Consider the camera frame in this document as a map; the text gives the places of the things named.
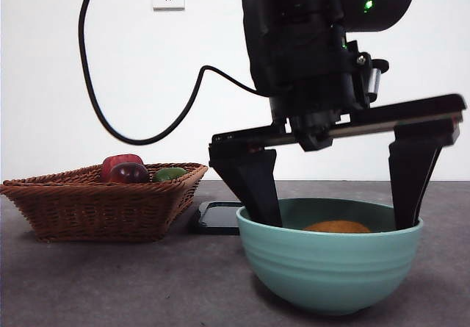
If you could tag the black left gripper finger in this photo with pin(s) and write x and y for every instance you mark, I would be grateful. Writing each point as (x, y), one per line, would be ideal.
(253, 183)
(411, 172)

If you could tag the brown kiwi fruit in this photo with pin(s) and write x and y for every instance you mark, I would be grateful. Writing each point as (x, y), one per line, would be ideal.
(336, 227)

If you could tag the teal bowl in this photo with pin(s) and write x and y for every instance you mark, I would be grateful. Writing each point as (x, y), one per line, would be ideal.
(327, 268)

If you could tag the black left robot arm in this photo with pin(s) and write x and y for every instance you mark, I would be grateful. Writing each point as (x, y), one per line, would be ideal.
(293, 47)

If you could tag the dark green tray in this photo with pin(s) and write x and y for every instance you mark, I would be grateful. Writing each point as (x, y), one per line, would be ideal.
(216, 218)

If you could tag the green avocado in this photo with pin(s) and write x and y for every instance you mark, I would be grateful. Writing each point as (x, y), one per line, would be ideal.
(169, 174)

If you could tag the dark red plum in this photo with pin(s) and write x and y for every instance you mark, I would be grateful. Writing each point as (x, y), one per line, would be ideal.
(128, 173)

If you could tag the red apple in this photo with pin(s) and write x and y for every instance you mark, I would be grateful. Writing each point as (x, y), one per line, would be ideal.
(117, 159)

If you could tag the brown wicker basket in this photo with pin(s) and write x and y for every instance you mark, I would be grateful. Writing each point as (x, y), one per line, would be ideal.
(92, 213)

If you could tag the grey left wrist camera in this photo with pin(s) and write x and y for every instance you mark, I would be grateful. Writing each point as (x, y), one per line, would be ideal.
(376, 79)

